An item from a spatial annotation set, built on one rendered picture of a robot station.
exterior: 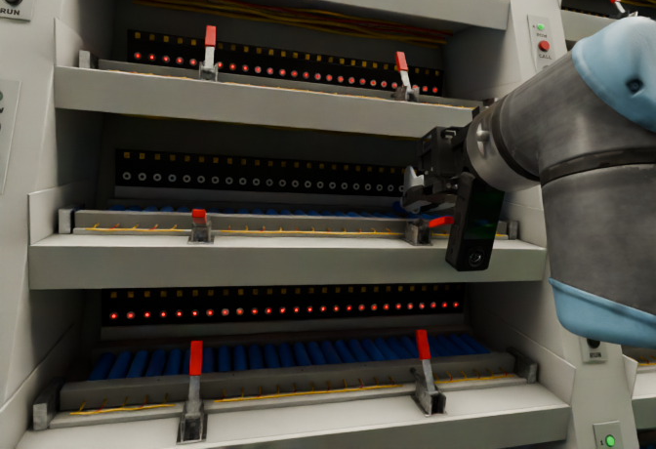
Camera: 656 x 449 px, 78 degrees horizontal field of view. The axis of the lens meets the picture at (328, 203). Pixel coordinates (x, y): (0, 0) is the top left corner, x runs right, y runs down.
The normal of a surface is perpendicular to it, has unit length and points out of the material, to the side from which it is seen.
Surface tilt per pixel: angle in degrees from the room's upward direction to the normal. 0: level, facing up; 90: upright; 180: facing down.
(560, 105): 92
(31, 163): 90
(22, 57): 90
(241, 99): 111
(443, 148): 91
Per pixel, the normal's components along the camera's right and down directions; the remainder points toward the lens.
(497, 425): 0.25, 0.14
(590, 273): -0.87, -0.11
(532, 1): 0.26, -0.23
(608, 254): -0.70, -0.16
